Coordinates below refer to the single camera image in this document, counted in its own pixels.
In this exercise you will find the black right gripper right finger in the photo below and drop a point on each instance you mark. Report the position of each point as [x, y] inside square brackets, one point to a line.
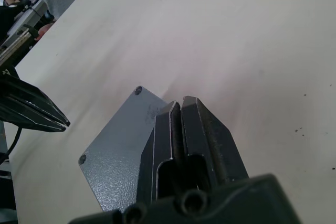
[210, 142]

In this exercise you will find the bystander bare hand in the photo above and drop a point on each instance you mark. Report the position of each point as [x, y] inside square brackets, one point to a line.
[44, 32]

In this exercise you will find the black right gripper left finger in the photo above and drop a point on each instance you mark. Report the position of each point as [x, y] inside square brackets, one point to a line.
[149, 155]

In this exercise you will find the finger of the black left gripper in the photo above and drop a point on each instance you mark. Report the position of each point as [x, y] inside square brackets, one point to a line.
[29, 93]
[23, 116]

